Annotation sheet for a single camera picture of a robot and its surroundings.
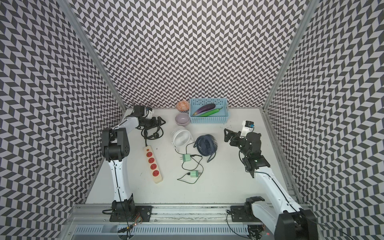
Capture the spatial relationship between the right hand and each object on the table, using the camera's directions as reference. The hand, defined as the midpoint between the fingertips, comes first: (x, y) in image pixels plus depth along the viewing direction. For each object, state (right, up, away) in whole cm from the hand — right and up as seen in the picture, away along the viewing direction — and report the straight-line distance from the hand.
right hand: (230, 133), depth 81 cm
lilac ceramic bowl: (-30, +8, +28) cm, 41 cm away
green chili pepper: (-9, +13, +30) cm, 34 cm away
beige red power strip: (-42, -23, +2) cm, 47 cm away
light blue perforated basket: (-10, +15, +30) cm, 35 cm away
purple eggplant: (-9, +18, +35) cm, 40 cm away
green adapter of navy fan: (-20, -23, +2) cm, 30 cm away
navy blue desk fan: (-13, -8, +8) cm, 17 cm away
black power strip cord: (-53, -5, +19) cm, 57 cm away
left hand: (-46, +5, +26) cm, 53 cm away
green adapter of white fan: (-25, -16, +10) cm, 31 cm away
